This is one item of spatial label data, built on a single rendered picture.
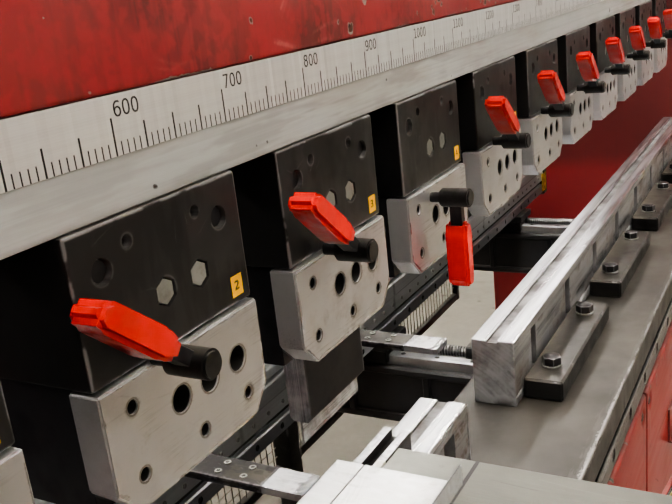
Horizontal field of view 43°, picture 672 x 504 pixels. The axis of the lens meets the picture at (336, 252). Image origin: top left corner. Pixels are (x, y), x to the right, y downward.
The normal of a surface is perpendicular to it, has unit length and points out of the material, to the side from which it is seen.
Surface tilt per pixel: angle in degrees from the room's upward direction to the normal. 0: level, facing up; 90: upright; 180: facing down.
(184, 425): 90
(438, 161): 90
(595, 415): 0
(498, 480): 0
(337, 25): 90
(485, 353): 90
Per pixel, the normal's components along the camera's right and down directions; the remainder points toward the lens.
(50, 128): 0.87, 0.05
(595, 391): -0.11, -0.95
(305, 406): -0.47, 0.31
